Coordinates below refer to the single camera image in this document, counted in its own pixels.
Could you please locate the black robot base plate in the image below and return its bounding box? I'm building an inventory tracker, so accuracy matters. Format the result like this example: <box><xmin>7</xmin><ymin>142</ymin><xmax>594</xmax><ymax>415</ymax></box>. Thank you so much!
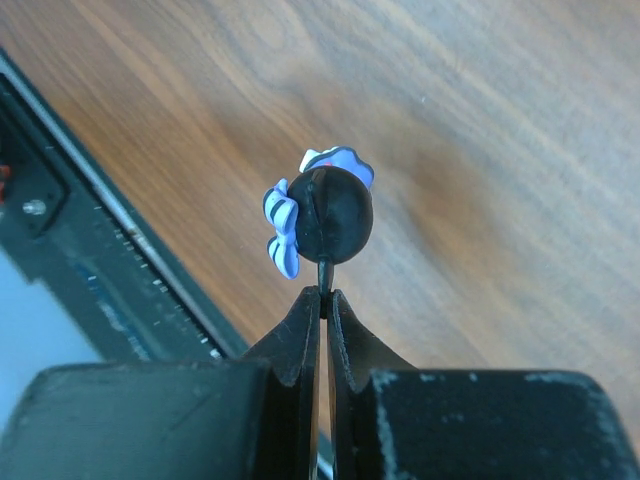
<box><xmin>1</xmin><ymin>55</ymin><xmax>247</xmax><ymax>361</ymax></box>

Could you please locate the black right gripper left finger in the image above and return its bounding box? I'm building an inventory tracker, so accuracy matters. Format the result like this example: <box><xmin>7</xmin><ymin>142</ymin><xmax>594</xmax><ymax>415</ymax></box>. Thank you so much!
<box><xmin>1</xmin><ymin>287</ymin><xmax>320</xmax><ymax>479</ymax></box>

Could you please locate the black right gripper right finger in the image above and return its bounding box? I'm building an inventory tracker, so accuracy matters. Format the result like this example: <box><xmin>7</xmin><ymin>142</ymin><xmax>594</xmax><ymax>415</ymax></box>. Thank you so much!
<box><xmin>327</xmin><ymin>292</ymin><xmax>639</xmax><ymax>479</ymax></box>

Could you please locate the black imp toy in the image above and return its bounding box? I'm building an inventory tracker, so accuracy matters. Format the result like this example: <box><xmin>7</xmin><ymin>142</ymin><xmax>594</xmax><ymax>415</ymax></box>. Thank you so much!
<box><xmin>262</xmin><ymin>146</ymin><xmax>375</xmax><ymax>318</ymax></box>

